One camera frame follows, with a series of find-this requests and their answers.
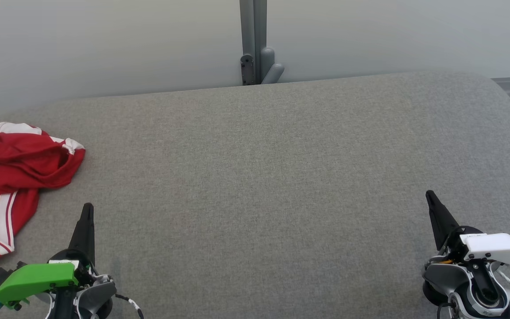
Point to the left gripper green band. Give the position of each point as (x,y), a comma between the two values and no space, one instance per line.
(33,277)

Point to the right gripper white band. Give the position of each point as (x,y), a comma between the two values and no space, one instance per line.
(498,248)

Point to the red shorts with white band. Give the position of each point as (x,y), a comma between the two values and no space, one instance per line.
(25,164)

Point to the grey rounded post foot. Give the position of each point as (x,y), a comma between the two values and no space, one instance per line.
(270,66)

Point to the dark grey post bracket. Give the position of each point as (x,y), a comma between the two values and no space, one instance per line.
(247,71)

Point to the grey partition post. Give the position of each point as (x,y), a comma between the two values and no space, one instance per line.
(253,26)

